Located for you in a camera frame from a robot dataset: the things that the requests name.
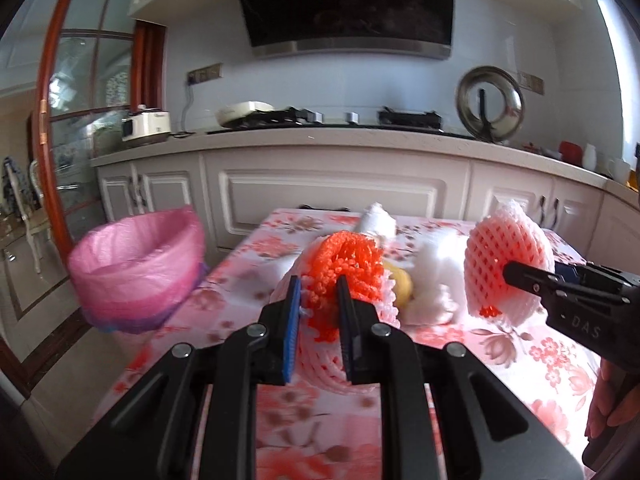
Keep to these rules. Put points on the beige kitchen countertop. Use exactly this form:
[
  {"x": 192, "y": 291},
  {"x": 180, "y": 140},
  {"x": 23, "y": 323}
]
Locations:
[{"x": 350, "y": 141}]

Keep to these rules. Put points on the orange foam fruit net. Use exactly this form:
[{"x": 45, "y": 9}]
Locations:
[{"x": 345, "y": 260}]

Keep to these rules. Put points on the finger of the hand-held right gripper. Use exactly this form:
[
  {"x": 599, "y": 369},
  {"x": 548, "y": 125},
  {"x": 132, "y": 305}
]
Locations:
[{"x": 527, "y": 280}]

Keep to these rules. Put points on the dark patterned cloth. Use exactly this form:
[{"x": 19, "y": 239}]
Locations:
[{"x": 12, "y": 185}]

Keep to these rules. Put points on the black range hood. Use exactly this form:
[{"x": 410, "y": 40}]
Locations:
[{"x": 345, "y": 5}]

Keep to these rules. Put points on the golden wall outlet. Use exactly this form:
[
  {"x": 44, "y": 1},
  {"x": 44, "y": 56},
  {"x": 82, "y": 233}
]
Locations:
[
  {"x": 531, "y": 81},
  {"x": 206, "y": 74}
]

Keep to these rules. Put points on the white lower cabinets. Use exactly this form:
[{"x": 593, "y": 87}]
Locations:
[{"x": 325, "y": 195}]

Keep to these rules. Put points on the steel pot lid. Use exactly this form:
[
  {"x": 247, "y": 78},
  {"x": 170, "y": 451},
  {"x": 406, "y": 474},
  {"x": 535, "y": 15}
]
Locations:
[{"x": 500, "y": 95}]

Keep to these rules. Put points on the white mug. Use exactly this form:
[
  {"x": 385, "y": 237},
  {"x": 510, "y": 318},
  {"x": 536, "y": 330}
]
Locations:
[{"x": 619, "y": 170}]

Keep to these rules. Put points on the pink-lined trash bin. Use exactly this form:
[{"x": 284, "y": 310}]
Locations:
[{"x": 135, "y": 270}]

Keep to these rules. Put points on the yellow fruit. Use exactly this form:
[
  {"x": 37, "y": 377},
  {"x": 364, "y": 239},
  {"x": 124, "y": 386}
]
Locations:
[{"x": 402, "y": 285}]

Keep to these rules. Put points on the white rice cooker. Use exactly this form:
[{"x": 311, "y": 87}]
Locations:
[{"x": 147, "y": 125}]

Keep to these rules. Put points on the pink-white foam fruit net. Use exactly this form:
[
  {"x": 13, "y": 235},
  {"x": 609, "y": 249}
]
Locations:
[{"x": 492, "y": 245}]

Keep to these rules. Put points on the red cup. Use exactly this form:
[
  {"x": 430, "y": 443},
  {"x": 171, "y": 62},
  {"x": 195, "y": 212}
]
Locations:
[{"x": 570, "y": 152}]

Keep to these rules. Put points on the white tissue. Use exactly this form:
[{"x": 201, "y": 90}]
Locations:
[{"x": 377, "y": 220}]

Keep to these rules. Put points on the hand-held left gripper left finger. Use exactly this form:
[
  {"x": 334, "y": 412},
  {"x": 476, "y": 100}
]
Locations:
[{"x": 292, "y": 332}]

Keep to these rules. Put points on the white dining chair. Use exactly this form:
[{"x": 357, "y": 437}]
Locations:
[{"x": 36, "y": 220}]

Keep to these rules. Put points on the white ribbed foam fruit net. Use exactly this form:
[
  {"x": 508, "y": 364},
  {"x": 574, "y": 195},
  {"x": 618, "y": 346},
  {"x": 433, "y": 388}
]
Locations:
[{"x": 320, "y": 365}]

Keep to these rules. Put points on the white cup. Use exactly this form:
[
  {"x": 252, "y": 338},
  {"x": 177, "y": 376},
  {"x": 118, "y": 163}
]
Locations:
[{"x": 590, "y": 156}]

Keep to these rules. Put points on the white fluffy foam fruit net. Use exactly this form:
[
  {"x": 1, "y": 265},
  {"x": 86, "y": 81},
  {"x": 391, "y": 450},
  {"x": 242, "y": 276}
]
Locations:
[{"x": 435, "y": 280}]

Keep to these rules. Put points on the person's right hand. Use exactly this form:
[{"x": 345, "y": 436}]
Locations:
[{"x": 617, "y": 400}]

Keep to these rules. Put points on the black gas stove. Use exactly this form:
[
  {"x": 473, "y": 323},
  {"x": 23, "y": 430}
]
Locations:
[{"x": 410, "y": 117}]

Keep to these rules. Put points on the wooden glass sliding door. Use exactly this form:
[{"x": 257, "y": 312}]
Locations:
[{"x": 80, "y": 85}]

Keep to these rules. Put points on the cream frying pan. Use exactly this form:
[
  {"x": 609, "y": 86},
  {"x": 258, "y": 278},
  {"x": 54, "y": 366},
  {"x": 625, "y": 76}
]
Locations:
[{"x": 242, "y": 112}]

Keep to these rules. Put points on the floral tablecloth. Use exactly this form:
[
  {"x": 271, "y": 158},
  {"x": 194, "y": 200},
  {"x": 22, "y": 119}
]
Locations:
[{"x": 500, "y": 360}]

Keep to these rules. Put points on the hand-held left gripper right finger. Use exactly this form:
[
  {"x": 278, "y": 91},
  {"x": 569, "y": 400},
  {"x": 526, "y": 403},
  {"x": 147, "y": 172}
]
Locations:
[{"x": 348, "y": 332}]

